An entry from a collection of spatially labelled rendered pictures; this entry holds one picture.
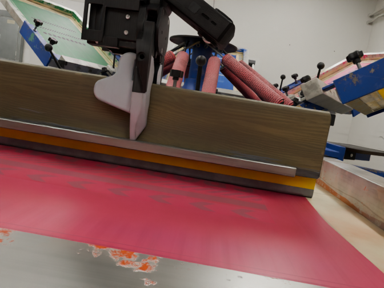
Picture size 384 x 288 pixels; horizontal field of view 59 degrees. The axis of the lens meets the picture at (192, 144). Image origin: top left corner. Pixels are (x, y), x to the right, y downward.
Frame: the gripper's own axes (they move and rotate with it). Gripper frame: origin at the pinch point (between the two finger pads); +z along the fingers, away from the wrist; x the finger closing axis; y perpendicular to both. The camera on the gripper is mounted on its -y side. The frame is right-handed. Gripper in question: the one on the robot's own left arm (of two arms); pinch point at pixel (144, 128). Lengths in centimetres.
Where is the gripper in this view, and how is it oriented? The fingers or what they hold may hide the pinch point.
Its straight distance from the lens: 39.8
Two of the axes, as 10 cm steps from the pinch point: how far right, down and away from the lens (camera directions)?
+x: -0.6, 1.0, -9.9
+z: -1.3, 9.9, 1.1
